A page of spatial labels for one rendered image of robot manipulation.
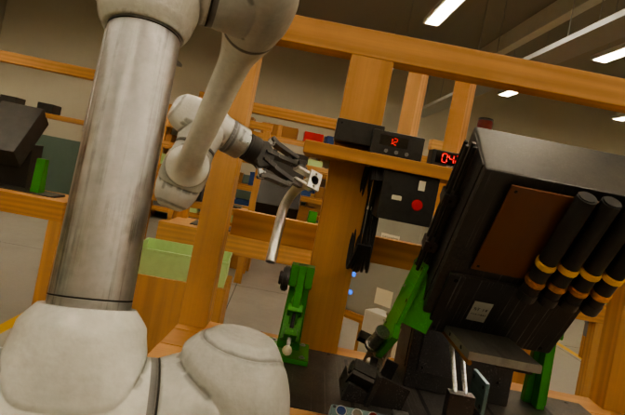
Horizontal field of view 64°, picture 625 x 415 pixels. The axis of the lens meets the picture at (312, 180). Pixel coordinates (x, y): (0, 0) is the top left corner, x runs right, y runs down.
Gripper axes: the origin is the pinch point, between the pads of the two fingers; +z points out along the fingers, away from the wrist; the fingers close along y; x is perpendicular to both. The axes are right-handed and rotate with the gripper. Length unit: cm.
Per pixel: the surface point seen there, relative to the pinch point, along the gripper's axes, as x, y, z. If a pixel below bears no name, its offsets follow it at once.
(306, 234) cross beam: 26.1, -4.4, 21.2
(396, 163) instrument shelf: -11.8, 13.6, 22.5
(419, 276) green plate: -25.8, -22.5, 25.1
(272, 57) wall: 749, 643, 246
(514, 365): -46, -40, 37
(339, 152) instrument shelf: -2.4, 12.4, 7.7
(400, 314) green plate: -20.4, -31.5, 25.8
